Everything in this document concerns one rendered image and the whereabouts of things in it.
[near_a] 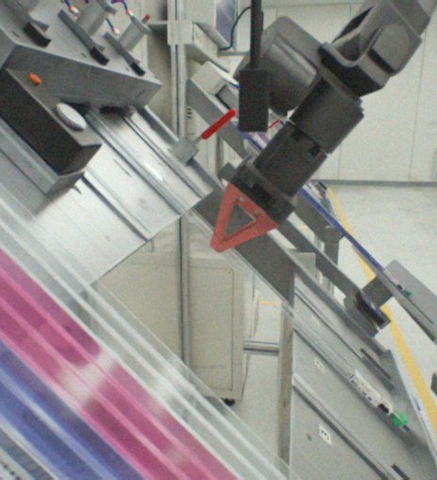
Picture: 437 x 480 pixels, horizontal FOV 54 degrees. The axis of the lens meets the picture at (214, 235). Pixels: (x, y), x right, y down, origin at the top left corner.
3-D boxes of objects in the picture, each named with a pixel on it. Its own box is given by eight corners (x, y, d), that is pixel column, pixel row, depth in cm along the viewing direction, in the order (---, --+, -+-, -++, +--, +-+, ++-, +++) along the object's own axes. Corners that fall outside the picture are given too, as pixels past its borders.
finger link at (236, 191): (185, 234, 46) (241, 166, 43) (200, 219, 52) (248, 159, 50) (234, 276, 46) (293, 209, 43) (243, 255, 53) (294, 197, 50)
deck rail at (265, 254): (356, 371, 72) (386, 350, 70) (358, 379, 70) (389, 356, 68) (48, 61, 69) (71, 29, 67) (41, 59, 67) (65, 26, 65)
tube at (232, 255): (395, 420, 50) (402, 415, 50) (397, 428, 49) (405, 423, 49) (82, 111, 48) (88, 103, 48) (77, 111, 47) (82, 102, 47)
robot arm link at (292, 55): (416, 39, 40) (359, 67, 48) (328, -52, 37) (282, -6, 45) (353, 144, 39) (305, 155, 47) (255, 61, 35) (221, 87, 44)
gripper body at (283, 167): (232, 179, 41) (282, 116, 39) (244, 168, 51) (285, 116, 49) (283, 222, 41) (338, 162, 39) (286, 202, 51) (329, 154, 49)
